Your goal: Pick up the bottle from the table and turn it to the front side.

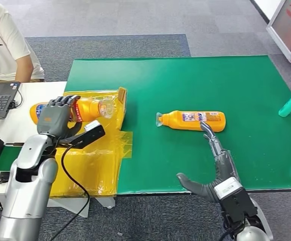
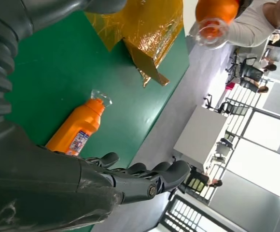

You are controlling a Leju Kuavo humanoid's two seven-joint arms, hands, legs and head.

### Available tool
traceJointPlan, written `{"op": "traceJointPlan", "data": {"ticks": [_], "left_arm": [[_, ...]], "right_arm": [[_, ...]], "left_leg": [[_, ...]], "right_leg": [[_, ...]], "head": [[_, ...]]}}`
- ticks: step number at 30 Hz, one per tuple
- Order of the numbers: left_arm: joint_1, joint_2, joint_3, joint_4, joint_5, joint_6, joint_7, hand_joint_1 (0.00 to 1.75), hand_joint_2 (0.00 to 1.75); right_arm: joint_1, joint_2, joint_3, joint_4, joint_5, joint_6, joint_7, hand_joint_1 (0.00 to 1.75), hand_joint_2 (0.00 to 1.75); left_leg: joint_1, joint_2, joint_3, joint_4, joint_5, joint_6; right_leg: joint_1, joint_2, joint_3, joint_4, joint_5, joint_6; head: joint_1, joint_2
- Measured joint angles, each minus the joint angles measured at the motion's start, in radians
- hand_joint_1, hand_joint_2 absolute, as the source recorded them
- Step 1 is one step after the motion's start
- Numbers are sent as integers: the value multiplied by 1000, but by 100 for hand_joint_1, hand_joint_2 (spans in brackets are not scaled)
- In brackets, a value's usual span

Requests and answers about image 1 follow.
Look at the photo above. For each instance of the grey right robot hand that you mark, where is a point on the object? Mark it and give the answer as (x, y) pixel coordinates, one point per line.
(224, 166)

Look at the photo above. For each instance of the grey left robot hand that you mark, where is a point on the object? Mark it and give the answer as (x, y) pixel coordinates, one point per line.
(53, 119)

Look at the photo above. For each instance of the orange bottle with clear cap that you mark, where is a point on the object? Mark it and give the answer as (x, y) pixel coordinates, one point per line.
(87, 109)
(176, 120)

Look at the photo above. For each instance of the yellow taped cardboard box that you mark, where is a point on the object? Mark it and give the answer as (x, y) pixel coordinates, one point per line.
(97, 163)

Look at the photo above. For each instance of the small green conveyor belt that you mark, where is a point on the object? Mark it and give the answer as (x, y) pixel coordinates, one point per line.
(6, 158)

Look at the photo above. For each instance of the green table mat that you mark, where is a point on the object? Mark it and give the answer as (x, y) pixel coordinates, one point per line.
(185, 83)

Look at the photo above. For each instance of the white red sign stand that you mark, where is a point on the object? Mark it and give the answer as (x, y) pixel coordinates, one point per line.
(288, 30)

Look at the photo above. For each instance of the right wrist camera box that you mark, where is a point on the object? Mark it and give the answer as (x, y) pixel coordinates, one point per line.
(236, 199)

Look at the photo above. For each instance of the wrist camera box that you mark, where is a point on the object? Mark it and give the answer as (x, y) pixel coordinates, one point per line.
(236, 199)
(90, 133)

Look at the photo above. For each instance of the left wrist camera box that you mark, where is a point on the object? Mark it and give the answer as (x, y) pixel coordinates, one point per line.
(90, 133)

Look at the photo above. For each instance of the white support bracket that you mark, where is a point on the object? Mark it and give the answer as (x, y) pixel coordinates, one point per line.
(75, 204)

